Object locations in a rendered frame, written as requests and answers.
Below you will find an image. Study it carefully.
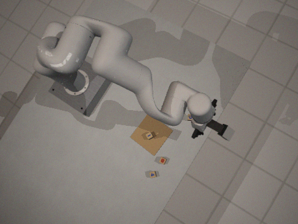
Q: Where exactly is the tan mat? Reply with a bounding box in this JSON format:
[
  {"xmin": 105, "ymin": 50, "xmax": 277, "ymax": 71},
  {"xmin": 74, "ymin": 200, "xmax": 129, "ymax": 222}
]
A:
[{"xmin": 130, "ymin": 115, "xmax": 173, "ymax": 156}]

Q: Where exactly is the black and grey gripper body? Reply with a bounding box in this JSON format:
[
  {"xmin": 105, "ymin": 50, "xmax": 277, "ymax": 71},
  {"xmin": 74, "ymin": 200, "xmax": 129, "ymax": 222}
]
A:
[{"xmin": 191, "ymin": 106, "xmax": 216, "ymax": 132}]

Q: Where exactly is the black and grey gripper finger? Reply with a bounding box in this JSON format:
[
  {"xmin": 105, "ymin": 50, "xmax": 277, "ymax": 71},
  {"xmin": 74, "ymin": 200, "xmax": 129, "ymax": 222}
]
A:
[
  {"xmin": 212, "ymin": 99, "xmax": 217, "ymax": 108},
  {"xmin": 192, "ymin": 128, "xmax": 204, "ymax": 139}
]

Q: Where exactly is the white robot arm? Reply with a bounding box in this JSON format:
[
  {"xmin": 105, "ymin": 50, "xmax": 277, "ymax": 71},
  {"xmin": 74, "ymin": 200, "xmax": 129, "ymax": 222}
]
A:
[{"xmin": 33, "ymin": 15, "xmax": 235, "ymax": 141}]

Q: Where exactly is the wooden letter block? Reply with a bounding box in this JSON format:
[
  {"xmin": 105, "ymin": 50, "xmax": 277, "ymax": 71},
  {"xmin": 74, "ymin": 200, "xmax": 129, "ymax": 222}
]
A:
[
  {"xmin": 149, "ymin": 171, "xmax": 157, "ymax": 178},
  {"xmin": 187, "ymin": 114, "xmax": 192, "ymax": 121},
  {"xmin": 159, "ymin": 157, "xmax": 167, "ymax": 164},
  {"xmin": 146, "ymin": 132, "xmax": 153, "ymax": 140}
]

